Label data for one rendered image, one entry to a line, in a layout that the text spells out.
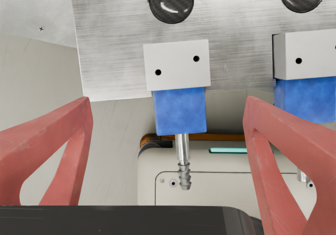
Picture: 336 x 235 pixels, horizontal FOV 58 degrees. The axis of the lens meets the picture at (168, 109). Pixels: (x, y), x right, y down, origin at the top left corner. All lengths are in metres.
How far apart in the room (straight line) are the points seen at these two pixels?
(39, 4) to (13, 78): 0.92
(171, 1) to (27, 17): 0.15
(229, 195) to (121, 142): 0.46
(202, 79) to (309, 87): 0.09
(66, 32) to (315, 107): 0.25
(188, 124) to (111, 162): 0.96
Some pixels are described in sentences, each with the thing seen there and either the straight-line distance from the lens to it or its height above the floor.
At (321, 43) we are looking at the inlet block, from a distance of 0.26.
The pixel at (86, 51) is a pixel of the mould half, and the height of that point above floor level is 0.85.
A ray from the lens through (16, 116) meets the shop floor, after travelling 1.27.
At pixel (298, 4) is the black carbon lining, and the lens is 0.29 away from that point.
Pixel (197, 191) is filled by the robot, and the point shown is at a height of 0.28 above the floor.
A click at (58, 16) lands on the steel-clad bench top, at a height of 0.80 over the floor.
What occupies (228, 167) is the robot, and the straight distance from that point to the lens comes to 0.91.
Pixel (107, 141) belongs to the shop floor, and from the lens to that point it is 1.18.
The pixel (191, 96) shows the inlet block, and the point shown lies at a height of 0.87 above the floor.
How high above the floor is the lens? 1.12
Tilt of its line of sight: 81 degrees down
